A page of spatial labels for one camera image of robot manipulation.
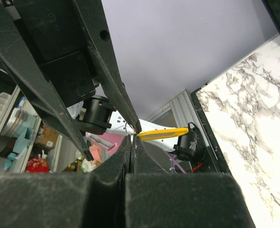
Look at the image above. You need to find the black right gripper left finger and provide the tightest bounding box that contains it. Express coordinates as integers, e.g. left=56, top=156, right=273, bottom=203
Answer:
left=0, top=136, right=132, bottom=228

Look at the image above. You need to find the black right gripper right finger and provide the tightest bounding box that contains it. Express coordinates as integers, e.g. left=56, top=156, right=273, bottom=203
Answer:
left=125, top=139, right=255, bottom=228

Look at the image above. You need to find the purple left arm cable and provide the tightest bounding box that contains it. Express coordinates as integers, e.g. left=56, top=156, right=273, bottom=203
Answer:
left=164, top=152, right=188, bottom=174

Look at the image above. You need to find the yellow plastic key tag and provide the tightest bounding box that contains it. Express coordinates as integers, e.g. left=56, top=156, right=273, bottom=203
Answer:
left=137, top=127, right=189, bottom=141

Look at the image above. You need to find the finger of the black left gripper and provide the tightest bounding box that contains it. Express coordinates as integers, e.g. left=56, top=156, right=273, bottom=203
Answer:
left=73, top=0, right=142, bottom=133
left=0, top=4, right=93, bottom=161

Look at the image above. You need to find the pink plastic wedge block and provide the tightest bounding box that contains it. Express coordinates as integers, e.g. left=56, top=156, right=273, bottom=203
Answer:
left=86, top=133, right=124, bottom=163

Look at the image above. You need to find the white storage shelf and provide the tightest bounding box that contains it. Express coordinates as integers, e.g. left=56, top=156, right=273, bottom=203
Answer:
left=0, top=68, right=71, bottom=173

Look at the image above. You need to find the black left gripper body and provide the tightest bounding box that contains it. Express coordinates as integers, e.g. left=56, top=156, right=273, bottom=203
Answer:
left=5, top=0, right=99, bottom=107

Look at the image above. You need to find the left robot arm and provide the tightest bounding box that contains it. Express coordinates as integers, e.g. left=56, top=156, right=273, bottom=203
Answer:
left=0, top=0, right=205, bottom=162

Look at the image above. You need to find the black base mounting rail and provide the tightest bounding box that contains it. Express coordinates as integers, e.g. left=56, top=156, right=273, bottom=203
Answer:
left=190, top=90, right=232, bottom=175

